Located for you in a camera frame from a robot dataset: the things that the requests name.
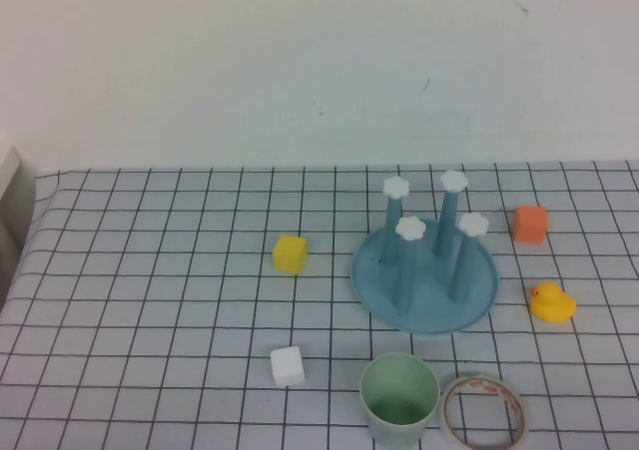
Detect pale green plastic cup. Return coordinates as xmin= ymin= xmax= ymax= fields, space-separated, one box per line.
xmin=358 ymin=351 xmax=441 ymax=448

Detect blue cup stand, white caps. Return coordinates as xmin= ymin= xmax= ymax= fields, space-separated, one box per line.
xmin=350 ymin=169 xmax=501 ymax=340

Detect yellow foam cube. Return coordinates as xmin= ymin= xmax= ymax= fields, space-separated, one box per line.
xmin=272 ymin=233 xmax=309 ymax=276

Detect white foam cube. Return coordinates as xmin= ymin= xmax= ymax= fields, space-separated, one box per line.
xmin=270 ymin=345 xmax=307 ymax=388

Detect grid-checked white tablecloth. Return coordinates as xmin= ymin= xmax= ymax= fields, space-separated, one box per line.
xmin=0 ymin=159 xmax=639 ymax=450

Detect orange foam cube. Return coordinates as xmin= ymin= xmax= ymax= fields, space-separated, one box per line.
xmin=511 ymin=205 xmax=550 ymax=244

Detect white adhesive tape roll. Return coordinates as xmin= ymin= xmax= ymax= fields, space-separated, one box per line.
xmin=438 ymin=373 xmax=531 ymax=450

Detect yellow rubber duck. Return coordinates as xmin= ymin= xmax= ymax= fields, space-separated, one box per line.
xmin=528 ymin=280 xmax=578 ymax=324

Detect grey white panel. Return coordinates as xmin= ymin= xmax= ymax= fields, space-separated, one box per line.
xmin=0 ymin=145 xmax=37 ymax=301

